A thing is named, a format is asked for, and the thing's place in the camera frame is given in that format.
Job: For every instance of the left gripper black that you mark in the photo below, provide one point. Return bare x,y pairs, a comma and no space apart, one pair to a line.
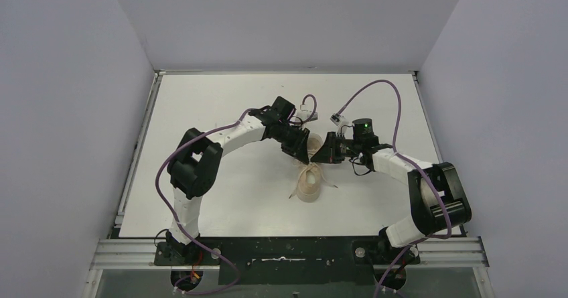
298,148

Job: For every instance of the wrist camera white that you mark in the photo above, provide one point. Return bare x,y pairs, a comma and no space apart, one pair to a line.
306,113
340,121

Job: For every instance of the aluminium frame rail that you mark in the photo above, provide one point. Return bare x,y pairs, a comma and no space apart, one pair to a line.
456,267

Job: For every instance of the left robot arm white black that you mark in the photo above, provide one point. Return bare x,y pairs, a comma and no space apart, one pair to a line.
194,165

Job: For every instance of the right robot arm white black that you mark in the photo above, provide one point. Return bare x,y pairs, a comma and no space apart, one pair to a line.
437,199

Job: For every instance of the beige lace sneaker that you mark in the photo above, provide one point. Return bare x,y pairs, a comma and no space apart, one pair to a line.
313,144

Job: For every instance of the cream shoelace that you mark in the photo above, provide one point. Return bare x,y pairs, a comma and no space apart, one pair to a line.
310,180

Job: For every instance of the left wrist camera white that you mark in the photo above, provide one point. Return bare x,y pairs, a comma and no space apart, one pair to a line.
306,113

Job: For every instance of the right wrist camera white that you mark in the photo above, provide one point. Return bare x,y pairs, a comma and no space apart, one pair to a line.
340,121

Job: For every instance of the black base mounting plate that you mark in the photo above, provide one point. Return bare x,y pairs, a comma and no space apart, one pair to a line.
287,260

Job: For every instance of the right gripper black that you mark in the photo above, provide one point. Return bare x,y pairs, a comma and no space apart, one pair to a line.
334,147

